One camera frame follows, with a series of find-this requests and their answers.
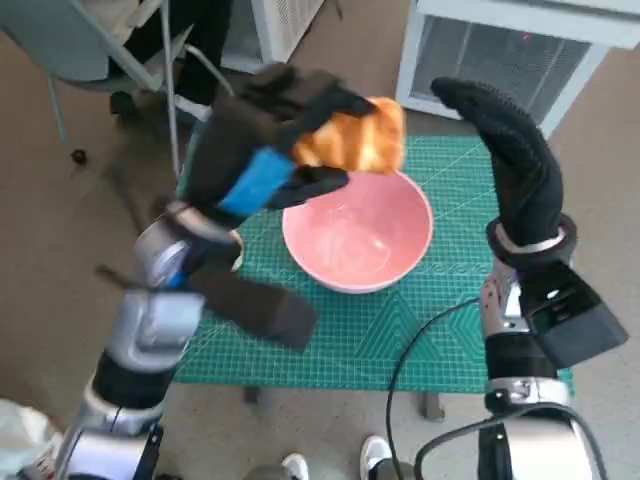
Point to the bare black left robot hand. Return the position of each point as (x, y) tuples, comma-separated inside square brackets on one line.
[(235, 145)]

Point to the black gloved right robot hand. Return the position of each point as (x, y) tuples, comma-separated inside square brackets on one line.
[(525, 175)]

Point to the toy bread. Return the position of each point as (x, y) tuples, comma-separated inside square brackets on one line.
[(360, 135)]

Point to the pink bowl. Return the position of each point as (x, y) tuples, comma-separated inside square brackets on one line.
[(350, 240)]

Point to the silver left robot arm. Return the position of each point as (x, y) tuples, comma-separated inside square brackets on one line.
[(150, 320)]

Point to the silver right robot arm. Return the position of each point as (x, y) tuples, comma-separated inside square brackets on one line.
[(515, 360)]

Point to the person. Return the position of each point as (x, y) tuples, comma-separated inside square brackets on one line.
[(200, 40)]

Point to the white grille cabinet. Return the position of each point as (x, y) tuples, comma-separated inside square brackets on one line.
[(290, 20), (500, 50)]

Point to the black chair caster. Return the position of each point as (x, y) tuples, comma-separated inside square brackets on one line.
[(79, 156)]

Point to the grey chair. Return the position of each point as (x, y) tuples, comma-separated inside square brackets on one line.
[(60, 50)]

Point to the green cutting mat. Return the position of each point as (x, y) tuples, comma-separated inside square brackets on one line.
[(360, 340)]

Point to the white shoe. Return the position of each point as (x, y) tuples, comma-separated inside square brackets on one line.
[(296, 467), (375, 452)]

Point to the white bag with red print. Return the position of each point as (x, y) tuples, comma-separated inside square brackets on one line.
[(25, 440)]

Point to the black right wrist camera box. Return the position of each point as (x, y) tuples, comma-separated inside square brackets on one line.
[(575, 320)]

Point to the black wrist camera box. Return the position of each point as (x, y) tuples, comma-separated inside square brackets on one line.
[(260, 310), (575, 320)]

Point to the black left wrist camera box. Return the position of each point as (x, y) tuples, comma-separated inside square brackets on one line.
[(260, 310)]

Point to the metal table bracket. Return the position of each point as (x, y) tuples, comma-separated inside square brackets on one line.
[(433, 407), (251, 395)]

